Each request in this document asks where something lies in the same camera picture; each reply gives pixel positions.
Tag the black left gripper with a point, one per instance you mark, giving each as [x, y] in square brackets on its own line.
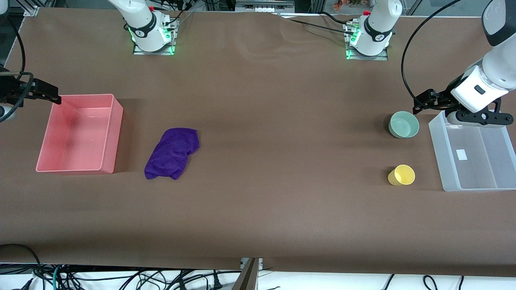
[444, 98]

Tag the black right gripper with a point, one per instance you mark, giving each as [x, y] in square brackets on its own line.
[9, 89]

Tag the pale green bowl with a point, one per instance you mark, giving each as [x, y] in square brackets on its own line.
[403, 125]

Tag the yellow cup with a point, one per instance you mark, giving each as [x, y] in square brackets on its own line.
[401, 175]

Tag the purple cloth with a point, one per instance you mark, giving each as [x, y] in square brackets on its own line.
[171, 153]

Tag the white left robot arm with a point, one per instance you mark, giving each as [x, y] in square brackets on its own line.
[500, 68]

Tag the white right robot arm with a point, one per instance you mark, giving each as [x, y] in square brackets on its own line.
[141, 24]

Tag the pink plastic bin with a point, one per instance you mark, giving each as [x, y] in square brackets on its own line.
[80, 137]

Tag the white label sticker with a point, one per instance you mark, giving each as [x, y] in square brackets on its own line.
[462, 154]

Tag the clear plastic bin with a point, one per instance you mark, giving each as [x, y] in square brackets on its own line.
[475, 169]

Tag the brown table cover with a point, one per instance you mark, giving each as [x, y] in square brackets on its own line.
[258, 121]

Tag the white power strip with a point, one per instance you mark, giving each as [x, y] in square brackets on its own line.
[258, 7]

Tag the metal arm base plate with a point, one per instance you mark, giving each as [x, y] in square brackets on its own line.
[153, 52]
[367, 58]

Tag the aluminium frame profile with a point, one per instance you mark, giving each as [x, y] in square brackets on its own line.
[31, 8]

